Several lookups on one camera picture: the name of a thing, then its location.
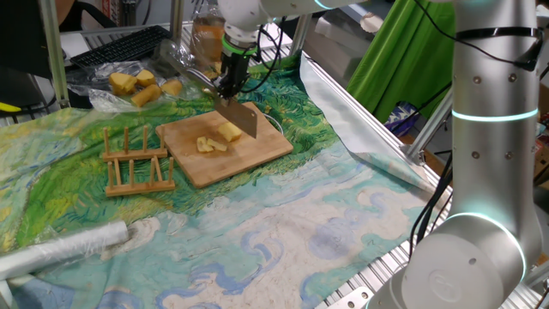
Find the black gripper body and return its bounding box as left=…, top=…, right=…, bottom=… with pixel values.
left=221, top=53, right=250, bottom=86

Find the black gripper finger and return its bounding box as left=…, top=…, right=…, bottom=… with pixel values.
left=214, top=76, right=244, bottom=100

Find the steel cleaver knife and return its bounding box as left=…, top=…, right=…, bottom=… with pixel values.
left=186, top=68, right=258, bottom=139

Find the yellow potato chunk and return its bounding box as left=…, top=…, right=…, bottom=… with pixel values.
left=217, top=122, right=244, bottom=142

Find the brown jar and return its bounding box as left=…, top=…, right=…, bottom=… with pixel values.
left=190, top=15, right=226, bottom=65

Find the bamboo cutting board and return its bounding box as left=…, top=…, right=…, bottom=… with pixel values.
left=154, top=101, right=295, bottom=190

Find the grey metal box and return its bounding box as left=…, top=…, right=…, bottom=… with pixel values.
left=303, top=6, right=378, bottom=89

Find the yellow food chunks pile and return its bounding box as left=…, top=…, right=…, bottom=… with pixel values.
left=109, top=71, right=138, bottom=95

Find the black keyboard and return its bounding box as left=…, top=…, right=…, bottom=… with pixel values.
left=70, top=24, right=172, bottom=66

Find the clear plastic bag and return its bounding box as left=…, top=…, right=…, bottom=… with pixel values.
left=66, top=59, right=190, bottom=113

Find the wooden peg rack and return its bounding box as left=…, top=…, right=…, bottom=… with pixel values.
left=101, top=124, right=176, bottom=197

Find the white paper sheet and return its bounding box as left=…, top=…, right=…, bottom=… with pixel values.
left=59, top=32, right=89, bottom=59

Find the painted landscape tablecloth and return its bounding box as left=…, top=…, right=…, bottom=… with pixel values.
left=0, top=51, right=451, bottom=309

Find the green fabric curtain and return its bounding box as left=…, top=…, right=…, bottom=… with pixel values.
left=346, top=0, right=456, bottom=124

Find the blue patterned bag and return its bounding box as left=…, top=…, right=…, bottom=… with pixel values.
left=383, top=101, right=419, bottom=138

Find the black monitor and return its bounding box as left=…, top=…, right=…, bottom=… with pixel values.
left=0, top=0, right=52, bottom=81

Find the plastic wrap roll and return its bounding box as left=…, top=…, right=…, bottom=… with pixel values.
left=0, top=220, right=130, bottom=282

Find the cardboard box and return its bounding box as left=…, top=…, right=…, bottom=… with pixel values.
left=534, top=136, right=549, bottom=185

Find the aluminium frame post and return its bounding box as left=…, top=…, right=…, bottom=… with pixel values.
left=405, top=88, right=454, bottom=167
left=169, top=0, right=185, bottom=44
left=37, top=0, right=72, bottom=113
left=289, top=12, right=313, bottom=58

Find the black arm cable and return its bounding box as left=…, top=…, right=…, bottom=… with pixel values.
left=239, top=0, right=549, bottom=261

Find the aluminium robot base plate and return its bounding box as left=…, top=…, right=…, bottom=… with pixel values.
left=329, top=286, right=374, bottom=309

